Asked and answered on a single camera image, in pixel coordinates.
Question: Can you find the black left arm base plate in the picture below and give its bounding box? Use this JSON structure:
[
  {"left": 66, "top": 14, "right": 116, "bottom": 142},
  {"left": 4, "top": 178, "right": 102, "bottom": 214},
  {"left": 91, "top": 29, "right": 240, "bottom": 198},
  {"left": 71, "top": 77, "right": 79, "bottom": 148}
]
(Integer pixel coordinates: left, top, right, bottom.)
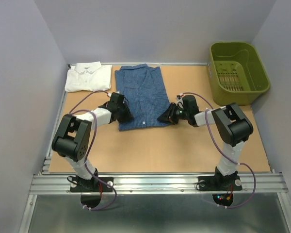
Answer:
[{"left": 67, "top": 176, "right": 112, "bottom": 193}]

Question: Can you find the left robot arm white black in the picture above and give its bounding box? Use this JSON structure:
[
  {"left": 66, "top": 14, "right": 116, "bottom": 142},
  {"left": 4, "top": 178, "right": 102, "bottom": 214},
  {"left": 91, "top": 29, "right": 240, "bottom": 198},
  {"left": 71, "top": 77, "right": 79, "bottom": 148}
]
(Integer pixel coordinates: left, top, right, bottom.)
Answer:
[{"left": 51, "top": 92, "right": 133, "bottom": 191}]

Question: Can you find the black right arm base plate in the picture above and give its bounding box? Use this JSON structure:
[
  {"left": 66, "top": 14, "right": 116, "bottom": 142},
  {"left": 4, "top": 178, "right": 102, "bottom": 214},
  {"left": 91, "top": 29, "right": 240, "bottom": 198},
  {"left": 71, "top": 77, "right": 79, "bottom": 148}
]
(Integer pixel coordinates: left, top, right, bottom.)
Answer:
[{"left": 195, "top": 175, "right": 243, "bottom": 192}]

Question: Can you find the green plastic basket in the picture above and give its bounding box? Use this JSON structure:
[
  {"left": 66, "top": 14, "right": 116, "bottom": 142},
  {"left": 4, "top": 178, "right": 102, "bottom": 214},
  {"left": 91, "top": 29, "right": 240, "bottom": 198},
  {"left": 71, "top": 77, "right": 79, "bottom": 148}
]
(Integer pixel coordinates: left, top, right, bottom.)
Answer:
[{"left": 208, "top": 42, "right": 270, "bottom": 105}]

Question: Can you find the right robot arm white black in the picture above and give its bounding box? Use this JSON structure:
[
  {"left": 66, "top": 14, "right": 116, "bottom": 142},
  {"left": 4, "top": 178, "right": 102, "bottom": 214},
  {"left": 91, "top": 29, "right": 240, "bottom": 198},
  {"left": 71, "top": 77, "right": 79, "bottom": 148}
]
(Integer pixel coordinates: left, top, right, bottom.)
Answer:
[{"left": 158, "top": 95, "right": 253, "bottom": 191}]

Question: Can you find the aluminium mounting rail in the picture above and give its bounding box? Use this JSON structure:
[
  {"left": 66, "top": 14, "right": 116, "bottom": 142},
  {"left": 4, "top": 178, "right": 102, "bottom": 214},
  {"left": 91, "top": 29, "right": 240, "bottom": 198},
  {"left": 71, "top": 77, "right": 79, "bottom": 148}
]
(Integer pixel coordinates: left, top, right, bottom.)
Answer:
[{"left": 29, "top": 173, "right": 288, "bottom": 195}]

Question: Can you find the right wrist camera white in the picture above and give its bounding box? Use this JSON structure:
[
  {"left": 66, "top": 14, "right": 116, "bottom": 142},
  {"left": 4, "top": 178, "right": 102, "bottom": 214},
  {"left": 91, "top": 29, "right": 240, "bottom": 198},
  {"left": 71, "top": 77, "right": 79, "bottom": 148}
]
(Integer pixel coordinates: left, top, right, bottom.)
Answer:
[{"left": 176, "top": 95, "right": 184, "bottom": 109}]

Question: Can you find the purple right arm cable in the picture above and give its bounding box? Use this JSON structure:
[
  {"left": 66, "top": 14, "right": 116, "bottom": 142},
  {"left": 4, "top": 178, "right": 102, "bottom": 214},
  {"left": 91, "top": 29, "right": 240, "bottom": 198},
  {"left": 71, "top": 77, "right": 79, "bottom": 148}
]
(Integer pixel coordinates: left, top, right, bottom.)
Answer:
[{"left": 176, "top": 91, "right": 257, "bottom": 210}]

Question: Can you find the blue checkered long sleeve shirt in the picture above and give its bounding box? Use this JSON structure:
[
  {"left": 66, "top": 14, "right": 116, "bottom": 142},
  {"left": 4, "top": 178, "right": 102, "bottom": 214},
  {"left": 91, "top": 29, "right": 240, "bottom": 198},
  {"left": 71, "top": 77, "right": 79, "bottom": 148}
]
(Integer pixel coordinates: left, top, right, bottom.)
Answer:
[{"left": 114, "top": 64, "right": 170, "bottom": 131}]

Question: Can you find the folded white shirt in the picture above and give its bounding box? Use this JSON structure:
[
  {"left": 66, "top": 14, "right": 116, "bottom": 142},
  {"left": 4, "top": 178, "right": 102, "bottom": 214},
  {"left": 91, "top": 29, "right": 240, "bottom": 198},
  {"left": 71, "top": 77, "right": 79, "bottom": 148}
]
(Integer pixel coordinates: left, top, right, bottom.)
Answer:
[{"left": 65, "top": 62, "right": 112, "bottom": 92}]

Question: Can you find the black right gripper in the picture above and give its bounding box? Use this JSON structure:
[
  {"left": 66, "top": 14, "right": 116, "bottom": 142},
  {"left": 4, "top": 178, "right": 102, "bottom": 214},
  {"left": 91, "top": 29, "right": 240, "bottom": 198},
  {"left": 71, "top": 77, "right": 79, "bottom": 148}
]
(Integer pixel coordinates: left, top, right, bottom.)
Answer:
[{"left": 157, "top": 102, "right": 189, "bottom": 125}]

